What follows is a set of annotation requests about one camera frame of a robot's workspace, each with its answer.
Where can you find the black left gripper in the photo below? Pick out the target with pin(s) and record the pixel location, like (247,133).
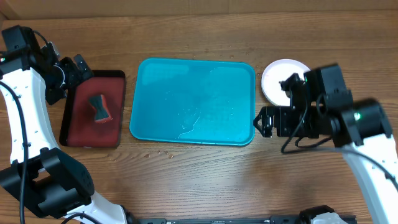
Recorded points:
(74,76)

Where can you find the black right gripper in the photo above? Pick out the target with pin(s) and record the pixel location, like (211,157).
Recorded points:
(285,119)

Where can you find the white plate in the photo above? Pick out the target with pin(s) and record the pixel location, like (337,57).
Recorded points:
(278,71)

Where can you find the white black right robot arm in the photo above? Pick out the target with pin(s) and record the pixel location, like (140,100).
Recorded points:
(363,135)

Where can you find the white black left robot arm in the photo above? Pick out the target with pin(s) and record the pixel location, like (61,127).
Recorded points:
(43,178)

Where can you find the black tray with red water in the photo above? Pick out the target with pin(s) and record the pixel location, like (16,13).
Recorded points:
(78,127)

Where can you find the teal plastic tray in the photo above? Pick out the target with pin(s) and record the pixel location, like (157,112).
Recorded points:
(194,101)

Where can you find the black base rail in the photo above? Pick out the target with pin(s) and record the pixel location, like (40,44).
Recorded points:
(277,219)

